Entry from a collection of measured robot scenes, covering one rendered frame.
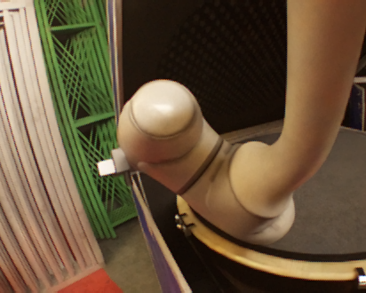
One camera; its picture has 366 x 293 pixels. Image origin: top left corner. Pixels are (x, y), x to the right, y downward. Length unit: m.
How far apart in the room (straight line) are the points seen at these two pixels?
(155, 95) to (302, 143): 0.16
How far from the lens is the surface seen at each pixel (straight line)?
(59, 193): 1.82
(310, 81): 0.20
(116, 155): 0.51
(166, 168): 0.31
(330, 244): 0.53
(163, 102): 0.28
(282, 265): 0.51
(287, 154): 0.26
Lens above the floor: 1.32
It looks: 17 degrees down
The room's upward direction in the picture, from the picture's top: 9 degrees counter-clockwise
